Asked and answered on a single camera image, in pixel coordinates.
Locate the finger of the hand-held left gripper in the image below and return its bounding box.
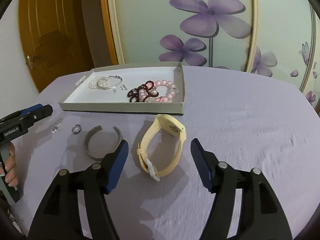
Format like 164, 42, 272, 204
15, 104, 43, 117
26, 105, 53, 127

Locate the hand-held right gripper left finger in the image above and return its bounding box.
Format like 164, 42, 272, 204
27, 140, 129, 240

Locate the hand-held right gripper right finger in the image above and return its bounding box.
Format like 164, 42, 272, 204
190, 138, 293, 240

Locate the grey cardboard box lid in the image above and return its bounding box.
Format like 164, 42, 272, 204
58, 62, 185, 116

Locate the yellow wrist watch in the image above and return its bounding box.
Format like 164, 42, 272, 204
137, 114, 187, 182

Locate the white pearl bracelet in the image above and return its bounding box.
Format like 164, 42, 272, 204
88, 76, 112, 90

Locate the dark red bead bracelet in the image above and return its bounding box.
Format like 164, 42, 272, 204
127, 80, 155, 103

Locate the thin silver bangle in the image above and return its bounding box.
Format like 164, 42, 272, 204
96, 75, 123, 90

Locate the pink bead bracelet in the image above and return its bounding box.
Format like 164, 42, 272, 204
139, 79, 180, 103

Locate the person's left hand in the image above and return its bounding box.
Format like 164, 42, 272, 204
0, 142, 19, 188

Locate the brown wooden door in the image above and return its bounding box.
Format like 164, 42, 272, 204
17, 0, 110, 93

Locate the wardrobe door large purple flower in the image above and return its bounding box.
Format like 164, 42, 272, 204
100, 0, 259, 74

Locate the wardrobe door butterfly print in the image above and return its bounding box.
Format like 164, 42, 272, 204
246, 0, 316, 93

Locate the silver cuff bracelet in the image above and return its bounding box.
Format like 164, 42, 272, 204
86, 125, 123, 160

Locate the brass door handle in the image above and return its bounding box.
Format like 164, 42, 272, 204
26, 54, 40, 69

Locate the wooden door frame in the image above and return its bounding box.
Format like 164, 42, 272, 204
99, 0, 120, 67

